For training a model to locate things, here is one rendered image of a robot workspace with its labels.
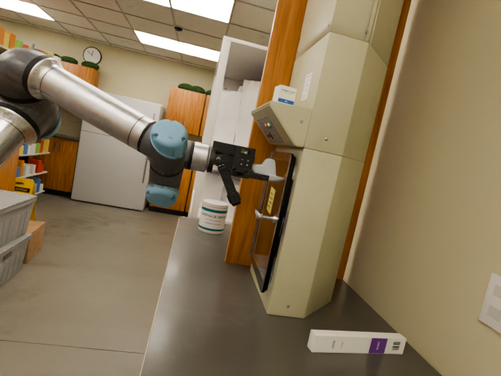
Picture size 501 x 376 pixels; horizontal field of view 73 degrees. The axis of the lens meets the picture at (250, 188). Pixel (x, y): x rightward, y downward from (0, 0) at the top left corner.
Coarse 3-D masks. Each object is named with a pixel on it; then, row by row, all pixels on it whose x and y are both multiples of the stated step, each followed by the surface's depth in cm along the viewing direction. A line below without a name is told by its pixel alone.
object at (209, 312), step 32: (192, 224) 176; (192, 256) 128; (224, 256) 136; (192, 288) 101; (224, 288) 105; (256, 288) 111; (160, 320) 80; (192, 320) 83; (224, 320) 86; (256, 320) 90; (288, 320) 93; (320, 320) 97; (352, 320) 102; (384, 320) 106; (160, 352) 68; (192, 352) 71; (224, 352) 73; (256, 352) 75; (288, 352) 78; (320, 352) 81; (416, 352) 90
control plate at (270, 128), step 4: (260, 120) 108; (264, 120) 103; (268, 120) 98; (260, 124) 112; (264, 124) 107; (264, 128) 111; (268, 128) 105; (272, 128) 100; (264, 132) 115; (268, 132) 108; (272, 132) 103; (276, 132) 98; (276, 136) 102; (272, 140) 111; (276, 140) 106; (280, 140) 100
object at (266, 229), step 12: (276, 156) 111; (288, 156) 94; (276, 168) 107; (288, 168) 91; (288, 180) 90; (276, 192) 100; (264, 204) 116; (276, 204) 97; (276, 216) 94; (264, 228) 108; (276, 228) 92; (264, 240) 104; (252, 252) 121; (264, 252) 101; (252, 264) 117; (264, 264) 98; (264, 276) 95; (264, 288) 94
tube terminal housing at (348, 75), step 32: (320, 64) 88; (352, 64) 88; (384, 64) 101; (320, 96) 88; (352, 96) 89; (320, 128) 89; (352, 128) 92; (320, 160) 90; (352, 160) 98; (320, 192) 91; (352, 192) 104; (288, 224) 91; (320, 224) 93; (288, 256) 93; (320, 256) 95; (288, 288) 94; (320, 288) 101
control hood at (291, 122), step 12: (264, 108) 94; (276, 108) 86; (288, 108) 87; (300, 108) 88; (276, 120) 90; (288, 120) 87; (300, 120) 88; (288, 132) 88; (300, 132) 88; (276, 144) 111; (288, 144) 94; (300, 144) 89
